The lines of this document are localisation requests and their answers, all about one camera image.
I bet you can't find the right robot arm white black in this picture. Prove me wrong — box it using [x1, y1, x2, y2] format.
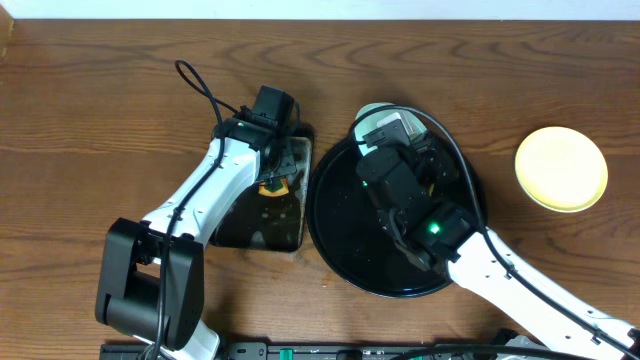
[357, 133, 639, 359]

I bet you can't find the orange green scrub sponge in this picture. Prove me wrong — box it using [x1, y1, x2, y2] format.
[258, 177, 289, 197]

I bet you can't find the yellow plate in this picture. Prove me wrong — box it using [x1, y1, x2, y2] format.
[514, 126, 608, 213]

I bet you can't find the black rectangular soapy water tray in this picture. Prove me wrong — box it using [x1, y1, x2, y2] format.
[209, 123, 314, 252]

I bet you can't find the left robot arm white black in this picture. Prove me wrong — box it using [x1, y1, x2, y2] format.
[95, 118, 313, 359]

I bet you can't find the light blue plate front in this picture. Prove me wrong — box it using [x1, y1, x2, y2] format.
[353, 102, 427, 156]

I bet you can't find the round black serving tray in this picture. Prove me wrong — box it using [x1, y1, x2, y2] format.
[307, 139, 486, 298]

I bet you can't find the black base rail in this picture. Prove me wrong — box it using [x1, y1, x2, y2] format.
[99, 342, 542, 360]

